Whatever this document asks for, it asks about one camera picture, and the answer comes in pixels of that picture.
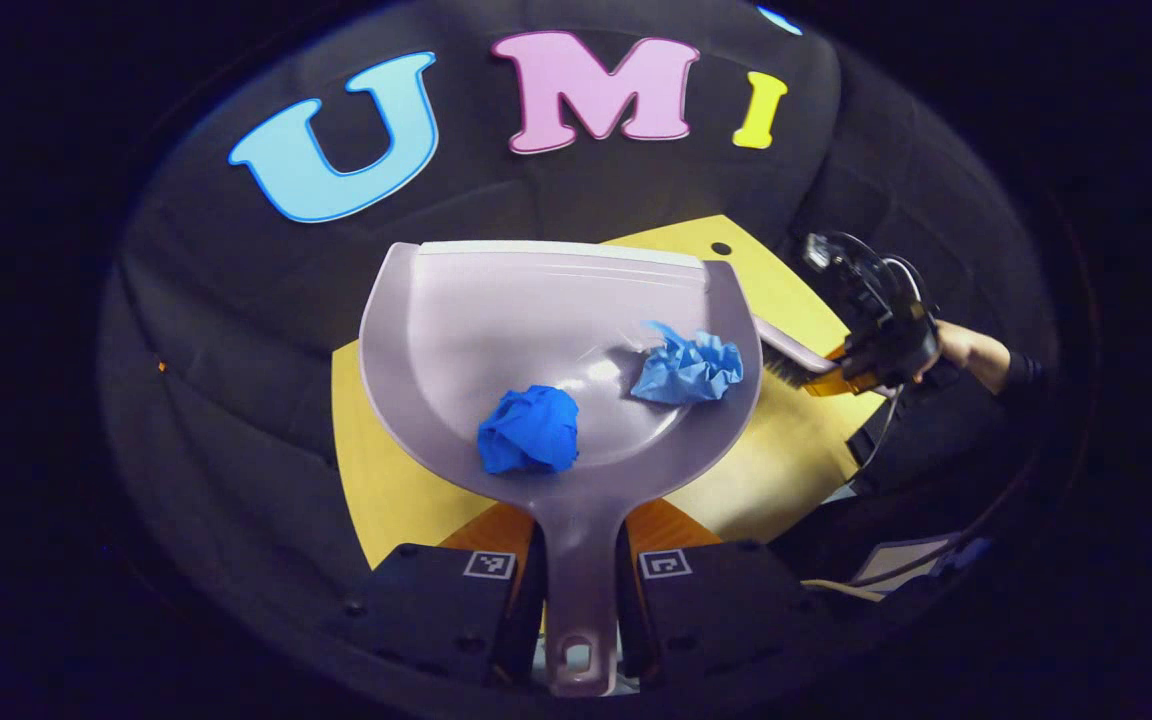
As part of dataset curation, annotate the person's dark clothing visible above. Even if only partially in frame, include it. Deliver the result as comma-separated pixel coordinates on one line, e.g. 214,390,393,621
766,385,1042,566

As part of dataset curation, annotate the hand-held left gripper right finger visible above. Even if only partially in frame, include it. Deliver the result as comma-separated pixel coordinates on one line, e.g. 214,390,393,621
616,498,819,693

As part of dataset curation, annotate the small lilac broom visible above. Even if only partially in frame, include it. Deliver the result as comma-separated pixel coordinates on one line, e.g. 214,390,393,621
751,313,852,388

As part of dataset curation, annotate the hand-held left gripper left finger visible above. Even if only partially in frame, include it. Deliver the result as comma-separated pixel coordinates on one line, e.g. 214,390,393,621
341,500,547,691

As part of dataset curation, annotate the dark blue paper ball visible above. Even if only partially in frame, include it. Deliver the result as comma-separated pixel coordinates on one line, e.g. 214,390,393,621
477,385,580,475

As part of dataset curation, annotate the light blue paper ball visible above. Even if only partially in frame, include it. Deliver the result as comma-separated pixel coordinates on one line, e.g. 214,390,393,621
630,321,744,406

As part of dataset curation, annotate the lilac plastic dustpan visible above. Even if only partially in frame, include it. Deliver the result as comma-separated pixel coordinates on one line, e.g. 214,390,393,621
358,240,765,698

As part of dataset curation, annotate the white paper sheet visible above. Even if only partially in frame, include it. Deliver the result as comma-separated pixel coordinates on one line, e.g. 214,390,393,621
851,537,959,593

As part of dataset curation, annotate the black backdrop cloth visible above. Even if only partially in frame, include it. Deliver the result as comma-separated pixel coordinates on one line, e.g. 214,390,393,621
101,0,1057,641

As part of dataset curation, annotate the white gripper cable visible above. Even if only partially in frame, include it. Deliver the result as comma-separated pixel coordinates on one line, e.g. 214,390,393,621
876,253,929,306

